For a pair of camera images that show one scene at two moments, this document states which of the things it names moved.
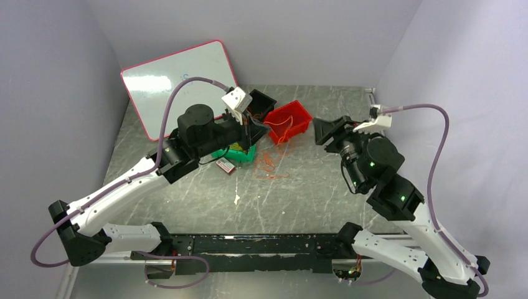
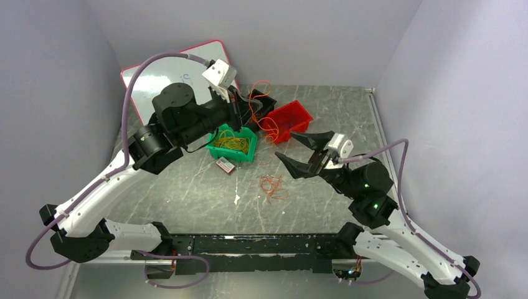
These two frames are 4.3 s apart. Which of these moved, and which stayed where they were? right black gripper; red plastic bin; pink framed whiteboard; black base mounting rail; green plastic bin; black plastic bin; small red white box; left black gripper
Moved: left black gripper; right black gripper
Stayed: green plastic bin; red plastic bin; black plastic bin; pink framed whiteboard; small red white box; black base mounting rail
